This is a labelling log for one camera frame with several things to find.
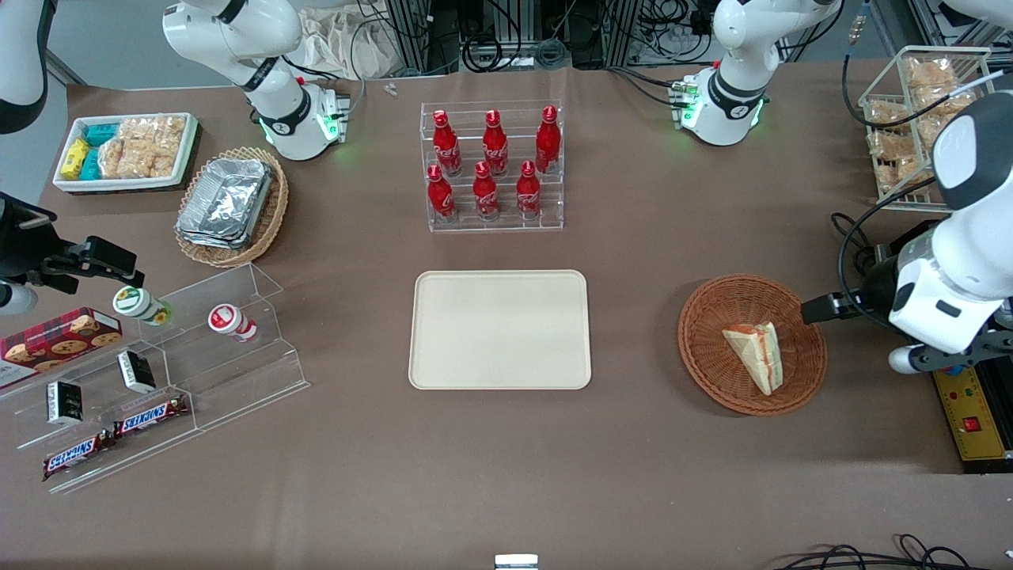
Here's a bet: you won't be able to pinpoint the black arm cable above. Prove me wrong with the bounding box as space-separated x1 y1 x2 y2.
831 0 998 317

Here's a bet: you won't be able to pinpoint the red cola bottle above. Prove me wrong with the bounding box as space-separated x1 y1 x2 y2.
427 164 458 224
432 109 464 178
534 105 563 176
481 110 510 177
472 161 502 222
515 161 543 221

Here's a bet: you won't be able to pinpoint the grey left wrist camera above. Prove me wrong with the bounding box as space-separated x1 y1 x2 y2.
888 326 1013 375

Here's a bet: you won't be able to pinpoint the white crumpled cloth bag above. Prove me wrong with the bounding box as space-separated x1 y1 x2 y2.
297 4 414 81

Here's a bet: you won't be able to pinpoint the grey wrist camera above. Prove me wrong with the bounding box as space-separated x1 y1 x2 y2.
0 283 39 317
888 326 1013 375

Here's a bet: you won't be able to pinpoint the bagged bread packet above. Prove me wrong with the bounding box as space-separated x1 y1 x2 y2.
865 98 912 133
867 129 933 195
905 56 960 89

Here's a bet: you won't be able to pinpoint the red lid yoghurt cup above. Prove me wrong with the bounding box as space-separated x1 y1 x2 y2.
207 304 260 344

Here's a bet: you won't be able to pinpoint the yellow emergency stop box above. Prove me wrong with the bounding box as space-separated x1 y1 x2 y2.
931 364 1013 464

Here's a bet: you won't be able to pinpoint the stack of foil trays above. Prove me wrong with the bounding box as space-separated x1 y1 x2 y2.
175 157 275 251

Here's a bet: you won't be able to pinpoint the yellow snack packet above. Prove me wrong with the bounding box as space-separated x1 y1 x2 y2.
61 138 91 181

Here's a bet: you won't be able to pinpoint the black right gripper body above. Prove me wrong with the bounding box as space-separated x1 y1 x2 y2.
0 192 63 287

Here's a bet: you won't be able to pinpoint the clear acrylic bottle rack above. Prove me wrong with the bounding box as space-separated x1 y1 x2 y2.
419 100 566 234

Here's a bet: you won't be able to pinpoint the small black white carton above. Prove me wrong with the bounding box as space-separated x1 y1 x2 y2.
45 381 85 427
116 350 157 395

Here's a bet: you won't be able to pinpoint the red cookie box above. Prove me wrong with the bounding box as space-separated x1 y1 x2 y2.
0 306 124 390

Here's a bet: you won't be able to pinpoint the bagged rice crackers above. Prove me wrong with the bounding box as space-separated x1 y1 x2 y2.
97 116 188 181

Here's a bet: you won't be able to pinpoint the Snickers chocolate bar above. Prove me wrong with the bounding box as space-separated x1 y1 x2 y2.
113 393 192 439
41 430 118 483

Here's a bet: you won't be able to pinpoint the triangle sandwich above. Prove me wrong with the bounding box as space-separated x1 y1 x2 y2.
722 320 785 397

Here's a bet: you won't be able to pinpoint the clear acrylic stepped shelf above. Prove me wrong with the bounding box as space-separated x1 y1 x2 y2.
0 262 311 496

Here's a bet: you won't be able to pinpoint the green lid yoghurt cup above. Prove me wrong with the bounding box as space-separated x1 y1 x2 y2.
112 286 173 328

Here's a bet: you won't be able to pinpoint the white rectangular snack bin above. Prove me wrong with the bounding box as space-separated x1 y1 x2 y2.
52 112 200 195

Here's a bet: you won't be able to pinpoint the aluminium frame post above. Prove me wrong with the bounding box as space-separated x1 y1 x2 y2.
608 0 643 69
391 0 433 77

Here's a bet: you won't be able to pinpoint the black floor cables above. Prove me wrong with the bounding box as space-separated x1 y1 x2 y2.
778 534 986 570

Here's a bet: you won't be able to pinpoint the brown round wicker basket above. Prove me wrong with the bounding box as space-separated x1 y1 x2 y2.
677 274 829 417

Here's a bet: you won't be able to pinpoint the light oval wicker basket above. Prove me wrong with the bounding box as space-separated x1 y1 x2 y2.
173 146 290 269

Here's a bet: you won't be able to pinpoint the white wire basket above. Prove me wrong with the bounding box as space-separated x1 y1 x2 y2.
858 45 996 212

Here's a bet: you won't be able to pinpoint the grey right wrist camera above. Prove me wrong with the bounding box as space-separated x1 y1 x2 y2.
0 283 39 317

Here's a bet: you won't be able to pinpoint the black coiled cable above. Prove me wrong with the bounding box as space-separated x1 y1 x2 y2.
461 34 506 74

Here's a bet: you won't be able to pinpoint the beige plastic tray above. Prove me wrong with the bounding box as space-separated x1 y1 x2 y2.
408 270 593 391

